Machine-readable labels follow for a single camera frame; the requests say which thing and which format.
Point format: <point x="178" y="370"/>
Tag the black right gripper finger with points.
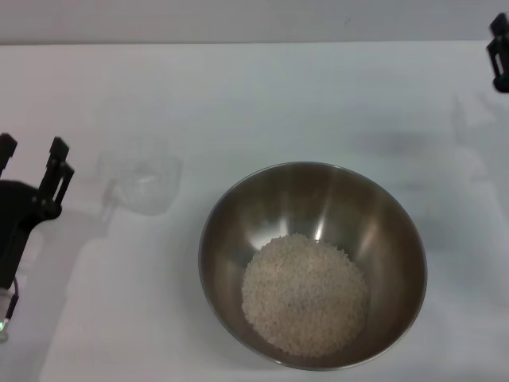
<point x="500" y="47"/>

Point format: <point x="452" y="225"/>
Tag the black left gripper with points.
<point x="16" y="215"/>

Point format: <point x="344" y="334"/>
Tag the clear plastic measuring cup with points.
<point x="151" y="191"/>

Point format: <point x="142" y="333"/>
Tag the stainless steel mixing bowl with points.
<point x="310" y="207"/>

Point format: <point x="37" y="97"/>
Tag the white rice grains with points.
<point x="306" y="294"/>

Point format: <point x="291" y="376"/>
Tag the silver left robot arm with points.
<point x="3" y="318"/>

